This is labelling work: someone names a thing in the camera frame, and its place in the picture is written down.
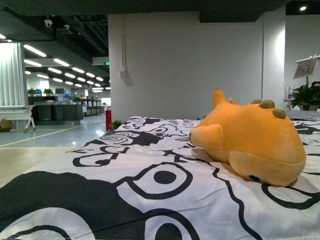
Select black and white patterned bedsheet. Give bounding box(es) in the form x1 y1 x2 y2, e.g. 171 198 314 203
0 116 320 240

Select white security camera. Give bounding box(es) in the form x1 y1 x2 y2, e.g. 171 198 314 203
44 18 53 28

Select white folding table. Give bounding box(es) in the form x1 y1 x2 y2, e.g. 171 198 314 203
0 105 36 132

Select dark office counter desks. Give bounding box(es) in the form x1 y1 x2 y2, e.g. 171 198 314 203
28 96 83 125

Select framed picture on stand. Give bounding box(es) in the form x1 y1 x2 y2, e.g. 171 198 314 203
293 54 320 79

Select potted green plant right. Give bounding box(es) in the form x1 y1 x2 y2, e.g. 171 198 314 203
291 83 320 111

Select white vertical blinds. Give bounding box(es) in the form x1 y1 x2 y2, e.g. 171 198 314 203
0 43 28 106

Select red fire extinguisher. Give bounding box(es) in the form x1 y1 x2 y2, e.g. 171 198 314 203
105 110 112 132

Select orange plush dinosaur toy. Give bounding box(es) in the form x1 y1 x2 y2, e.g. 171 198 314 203
190 88 306 187

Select small green floor plant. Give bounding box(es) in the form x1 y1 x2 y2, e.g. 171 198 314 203
111 120 122 130

